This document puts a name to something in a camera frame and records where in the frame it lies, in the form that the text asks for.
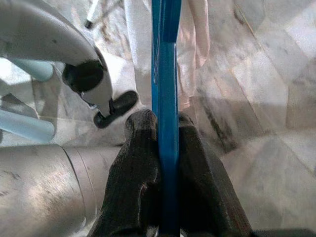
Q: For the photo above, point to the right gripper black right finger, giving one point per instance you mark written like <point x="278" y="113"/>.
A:
<point x="205" y="185"/>

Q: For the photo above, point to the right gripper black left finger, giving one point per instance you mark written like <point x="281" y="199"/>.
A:
<point x="133" y="172"/>

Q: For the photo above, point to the blue plastic hanger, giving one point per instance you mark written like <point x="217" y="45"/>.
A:
<point x="168" y="123"/>

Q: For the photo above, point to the cream white garment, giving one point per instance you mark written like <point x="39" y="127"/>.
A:
<point x="138" y="49"/>

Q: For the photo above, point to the black left robot foot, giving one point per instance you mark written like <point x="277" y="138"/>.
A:
<point x="123" y="102"/>

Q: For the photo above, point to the silver right robot leg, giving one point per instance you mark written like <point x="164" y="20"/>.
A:
<point x="37" y="192"/>

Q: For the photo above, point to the silver robot leg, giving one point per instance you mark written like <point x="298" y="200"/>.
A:
<point x="37" y="32"/>
<point x="37" y="192"/>

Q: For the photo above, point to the silver left robot leg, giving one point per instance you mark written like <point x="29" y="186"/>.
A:
<point x="37" y="32"/>

